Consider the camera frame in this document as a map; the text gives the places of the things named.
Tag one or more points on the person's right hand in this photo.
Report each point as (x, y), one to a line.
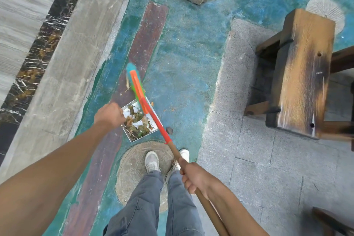
(196, 177)

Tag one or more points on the person's left hand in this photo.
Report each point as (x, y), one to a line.
(109, 117)

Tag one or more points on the square metal dustpan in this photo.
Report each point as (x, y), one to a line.
(130, 111)

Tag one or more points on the pile of dry leaves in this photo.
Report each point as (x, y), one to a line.
(137, 123)

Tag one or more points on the person's left forearm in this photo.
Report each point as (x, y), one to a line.
(47, 180)

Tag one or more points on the person's right forearm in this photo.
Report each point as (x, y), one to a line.
(237, 216)

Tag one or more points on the person's right white shoe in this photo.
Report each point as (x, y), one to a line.
(184, 154)

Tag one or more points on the person's white shoe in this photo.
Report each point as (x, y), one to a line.
(184, 154)
(152, 162)

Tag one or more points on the person's right leg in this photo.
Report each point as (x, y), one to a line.
(182, 213)

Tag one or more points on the person's leg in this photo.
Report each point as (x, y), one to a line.
(141, 205)
(182, 213)

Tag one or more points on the person's left white shoe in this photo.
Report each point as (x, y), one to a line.
(152, 162)

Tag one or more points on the person's left leg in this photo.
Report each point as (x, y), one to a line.
(141, 205)

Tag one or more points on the dark burnt wooden stool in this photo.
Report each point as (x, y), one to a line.
(301, 78)

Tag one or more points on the round carved stone disc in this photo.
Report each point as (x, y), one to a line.
(329, 9)

